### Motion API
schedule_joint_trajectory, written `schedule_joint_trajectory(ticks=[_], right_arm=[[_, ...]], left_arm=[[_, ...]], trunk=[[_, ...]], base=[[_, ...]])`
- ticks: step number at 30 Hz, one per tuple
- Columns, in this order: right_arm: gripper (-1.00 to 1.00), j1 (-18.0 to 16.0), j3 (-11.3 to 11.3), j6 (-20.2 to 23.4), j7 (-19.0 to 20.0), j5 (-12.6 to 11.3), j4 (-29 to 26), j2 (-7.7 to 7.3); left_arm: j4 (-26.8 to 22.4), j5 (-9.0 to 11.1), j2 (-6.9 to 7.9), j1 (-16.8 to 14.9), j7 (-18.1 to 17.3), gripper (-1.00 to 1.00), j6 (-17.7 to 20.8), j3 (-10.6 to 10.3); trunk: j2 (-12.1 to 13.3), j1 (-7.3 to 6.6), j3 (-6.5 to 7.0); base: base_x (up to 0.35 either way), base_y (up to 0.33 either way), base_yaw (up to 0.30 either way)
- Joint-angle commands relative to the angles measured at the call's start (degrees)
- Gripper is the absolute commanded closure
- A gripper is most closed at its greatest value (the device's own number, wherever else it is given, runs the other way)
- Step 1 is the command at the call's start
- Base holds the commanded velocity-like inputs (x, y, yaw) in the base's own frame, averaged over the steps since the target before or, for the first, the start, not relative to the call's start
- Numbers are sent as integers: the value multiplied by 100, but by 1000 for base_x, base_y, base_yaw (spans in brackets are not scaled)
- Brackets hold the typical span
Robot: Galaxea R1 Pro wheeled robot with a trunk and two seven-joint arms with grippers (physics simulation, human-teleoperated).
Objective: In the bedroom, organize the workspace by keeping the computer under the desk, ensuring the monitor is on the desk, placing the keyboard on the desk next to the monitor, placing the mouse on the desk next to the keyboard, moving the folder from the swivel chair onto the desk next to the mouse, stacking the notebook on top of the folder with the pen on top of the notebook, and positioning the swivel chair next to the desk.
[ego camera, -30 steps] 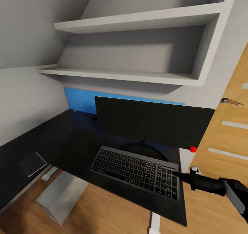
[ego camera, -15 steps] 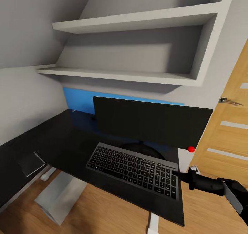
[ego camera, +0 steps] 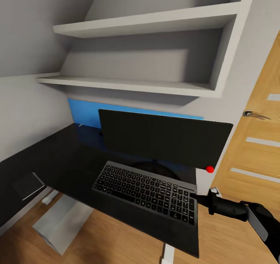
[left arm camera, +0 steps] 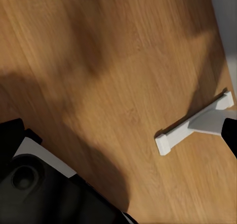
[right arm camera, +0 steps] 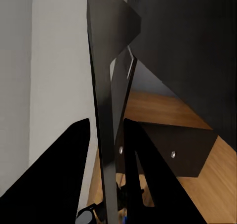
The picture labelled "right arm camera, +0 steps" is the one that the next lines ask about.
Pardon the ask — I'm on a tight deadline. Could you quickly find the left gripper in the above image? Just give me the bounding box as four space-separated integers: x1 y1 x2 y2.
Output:
117 184 127 211

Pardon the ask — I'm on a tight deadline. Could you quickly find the notebook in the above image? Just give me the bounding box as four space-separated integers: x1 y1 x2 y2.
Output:
123 45 134 78

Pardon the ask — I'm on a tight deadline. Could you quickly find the keyboard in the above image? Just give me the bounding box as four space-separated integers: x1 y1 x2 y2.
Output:
86 0 141 224

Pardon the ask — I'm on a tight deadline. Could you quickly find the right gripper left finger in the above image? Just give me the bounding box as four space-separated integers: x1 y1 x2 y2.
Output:
0 118 90 224

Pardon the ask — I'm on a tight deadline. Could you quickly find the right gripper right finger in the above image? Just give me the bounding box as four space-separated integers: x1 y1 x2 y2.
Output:
123 119 207 224

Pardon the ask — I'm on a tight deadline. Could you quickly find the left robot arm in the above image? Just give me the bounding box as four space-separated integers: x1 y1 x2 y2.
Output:
75 184 127 224

